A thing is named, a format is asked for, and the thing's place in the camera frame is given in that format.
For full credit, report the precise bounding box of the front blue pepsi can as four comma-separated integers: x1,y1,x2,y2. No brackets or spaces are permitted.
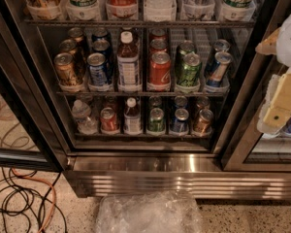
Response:
87,52,112,86

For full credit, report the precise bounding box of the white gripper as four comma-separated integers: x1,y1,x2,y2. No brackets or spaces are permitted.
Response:
255,14,291,129

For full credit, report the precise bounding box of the redbull can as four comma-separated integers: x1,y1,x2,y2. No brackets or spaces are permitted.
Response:
206,39,231,72
206,51,232,87

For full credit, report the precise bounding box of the front gold can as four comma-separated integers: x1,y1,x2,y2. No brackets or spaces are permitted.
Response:
54,52,82,86

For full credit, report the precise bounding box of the middle gold can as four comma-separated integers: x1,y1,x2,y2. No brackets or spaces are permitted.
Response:
59,39,83,62

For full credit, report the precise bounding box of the rear red cola can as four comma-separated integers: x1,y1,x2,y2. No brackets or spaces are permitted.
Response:
149,28,168,41

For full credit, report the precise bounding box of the blue pepsi can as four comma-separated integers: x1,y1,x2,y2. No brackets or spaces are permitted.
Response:
91,27,112,43
92,40,113,58
87,52,112,86

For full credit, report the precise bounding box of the brown tea bottle bottom shelf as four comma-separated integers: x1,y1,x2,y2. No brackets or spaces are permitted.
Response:
124,97,142,135

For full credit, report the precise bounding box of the rear gold can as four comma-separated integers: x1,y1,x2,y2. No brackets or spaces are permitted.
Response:
68,27,88,50

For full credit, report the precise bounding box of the gold can bottom shelf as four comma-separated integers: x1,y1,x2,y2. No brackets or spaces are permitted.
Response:
193,109,213,133

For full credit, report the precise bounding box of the rear blue pepsi can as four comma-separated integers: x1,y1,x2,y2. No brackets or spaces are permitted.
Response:
91,27,112,43

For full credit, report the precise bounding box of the brown tea bottle middle shelf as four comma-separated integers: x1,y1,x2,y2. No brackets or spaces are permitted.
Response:
116,31,141,86

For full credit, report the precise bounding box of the brown tea bottle shelf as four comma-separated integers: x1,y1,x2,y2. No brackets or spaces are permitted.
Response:
124,97,142,135
116,31,141,86

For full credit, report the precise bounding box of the clear water bottle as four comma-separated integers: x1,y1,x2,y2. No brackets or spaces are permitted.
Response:
72,100,98,135

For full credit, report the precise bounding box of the orange cable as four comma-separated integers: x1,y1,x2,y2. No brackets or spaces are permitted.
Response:
11,168,58,233

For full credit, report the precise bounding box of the red cola can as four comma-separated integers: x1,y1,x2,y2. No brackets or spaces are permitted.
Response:
149,51,171,85
149,28,168,41
149,39,168,53

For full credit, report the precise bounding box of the front green can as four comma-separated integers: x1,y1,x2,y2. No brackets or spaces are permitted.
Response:
177,52,202,87

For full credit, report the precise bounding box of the red can bottom shelf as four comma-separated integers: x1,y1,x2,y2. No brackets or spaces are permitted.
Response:
100,107,118,131

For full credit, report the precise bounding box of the blue can bottom shelf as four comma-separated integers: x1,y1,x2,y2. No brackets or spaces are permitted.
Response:
171,108,189,133

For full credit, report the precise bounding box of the green can bottom shelf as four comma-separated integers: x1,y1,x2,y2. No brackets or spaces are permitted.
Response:
148,108,165,132

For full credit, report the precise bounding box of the front red cola can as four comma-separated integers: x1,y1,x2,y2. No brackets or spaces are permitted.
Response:
149,51,171,85

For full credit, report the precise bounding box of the middle blue pepsi can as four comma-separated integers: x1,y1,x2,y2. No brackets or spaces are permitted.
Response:
92,40,113,58

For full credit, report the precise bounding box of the open glass fridge door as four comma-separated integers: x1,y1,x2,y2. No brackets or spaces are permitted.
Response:
0,10,68,171

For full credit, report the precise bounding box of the rear green can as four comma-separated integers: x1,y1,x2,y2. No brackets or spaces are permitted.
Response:
176,40,196,64

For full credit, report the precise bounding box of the clear plastic wrap bundle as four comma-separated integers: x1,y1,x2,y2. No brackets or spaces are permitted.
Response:
95,191,202,233

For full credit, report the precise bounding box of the black cable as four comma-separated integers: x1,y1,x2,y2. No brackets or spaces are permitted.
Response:
0,166,69,233

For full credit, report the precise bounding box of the stainless steel drinks fridge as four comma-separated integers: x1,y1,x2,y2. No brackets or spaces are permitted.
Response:
0,0,291,202

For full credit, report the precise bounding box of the middle red cola can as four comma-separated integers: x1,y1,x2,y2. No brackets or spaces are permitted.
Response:
149,39,168,53

